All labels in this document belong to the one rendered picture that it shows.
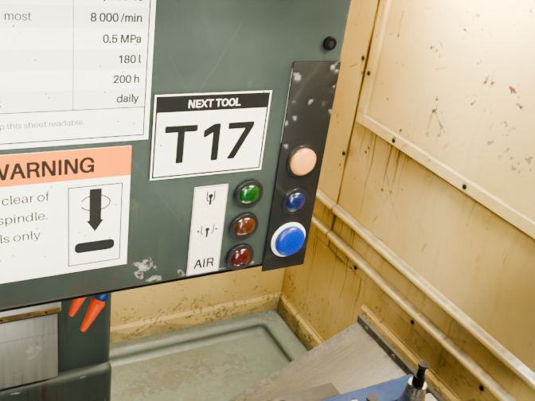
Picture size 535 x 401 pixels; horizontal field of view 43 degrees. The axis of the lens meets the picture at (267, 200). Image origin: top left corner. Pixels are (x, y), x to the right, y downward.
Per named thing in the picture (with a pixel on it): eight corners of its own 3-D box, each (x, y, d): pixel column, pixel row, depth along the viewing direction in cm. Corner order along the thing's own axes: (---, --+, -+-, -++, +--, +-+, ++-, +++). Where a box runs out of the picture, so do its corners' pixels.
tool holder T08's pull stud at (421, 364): (419, 378, 95) (426, 359, 93) (426, 387, 93) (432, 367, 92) (409, 379, 94) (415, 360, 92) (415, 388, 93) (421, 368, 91)
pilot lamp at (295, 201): (305, 212, 61) (309, 190, 60) (284, 215, 60) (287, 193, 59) (302, 209, 62) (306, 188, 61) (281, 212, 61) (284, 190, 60)
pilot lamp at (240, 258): (251, 267, 61) (254, 247, 60) (229, 271, 60) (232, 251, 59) (248, 264, 62) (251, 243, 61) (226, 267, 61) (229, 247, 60)
